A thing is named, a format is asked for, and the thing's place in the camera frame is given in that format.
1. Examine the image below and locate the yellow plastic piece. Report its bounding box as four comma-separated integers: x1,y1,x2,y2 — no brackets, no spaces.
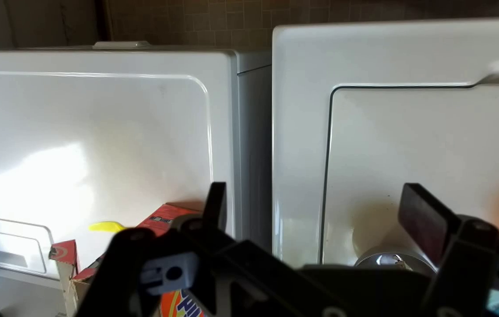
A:
89,220,126,234

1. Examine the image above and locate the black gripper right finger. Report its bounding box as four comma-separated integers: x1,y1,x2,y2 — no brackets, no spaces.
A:
399,183,461,262

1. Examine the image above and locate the white washing machine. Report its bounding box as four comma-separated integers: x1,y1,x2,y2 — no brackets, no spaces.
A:
0,47,272,317

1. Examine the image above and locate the steel metal bowl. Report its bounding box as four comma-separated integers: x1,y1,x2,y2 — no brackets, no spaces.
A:
355,248,433,273

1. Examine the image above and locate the orange Tide detergent box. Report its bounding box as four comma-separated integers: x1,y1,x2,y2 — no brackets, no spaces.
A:
50,202,207,317

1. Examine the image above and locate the white dryer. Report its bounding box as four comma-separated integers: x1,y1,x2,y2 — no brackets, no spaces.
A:
272,19,499,266

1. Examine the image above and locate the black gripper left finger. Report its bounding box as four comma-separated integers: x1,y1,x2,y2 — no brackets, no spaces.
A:
204,181,228,229

